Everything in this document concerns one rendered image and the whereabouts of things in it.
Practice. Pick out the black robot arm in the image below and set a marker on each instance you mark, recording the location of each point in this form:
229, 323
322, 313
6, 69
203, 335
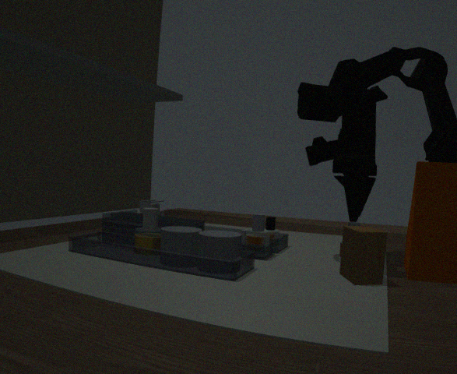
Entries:
347, 95

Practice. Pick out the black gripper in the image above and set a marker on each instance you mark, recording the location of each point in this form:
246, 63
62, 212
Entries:
357, 164

